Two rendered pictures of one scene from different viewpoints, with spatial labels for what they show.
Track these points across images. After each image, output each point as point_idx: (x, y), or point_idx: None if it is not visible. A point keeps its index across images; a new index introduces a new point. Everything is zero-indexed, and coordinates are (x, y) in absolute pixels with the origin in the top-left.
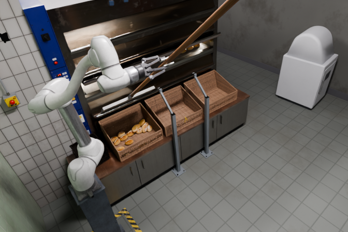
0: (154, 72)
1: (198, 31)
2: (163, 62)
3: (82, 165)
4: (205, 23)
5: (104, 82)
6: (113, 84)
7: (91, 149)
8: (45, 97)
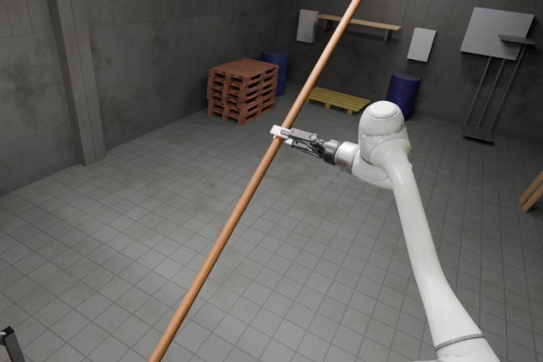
0: (255, 189)
1: (338, 41)
2: (280, 141)
3: None
4: (345, 27)
5: None
6: None
7: None
8: (479, 334)
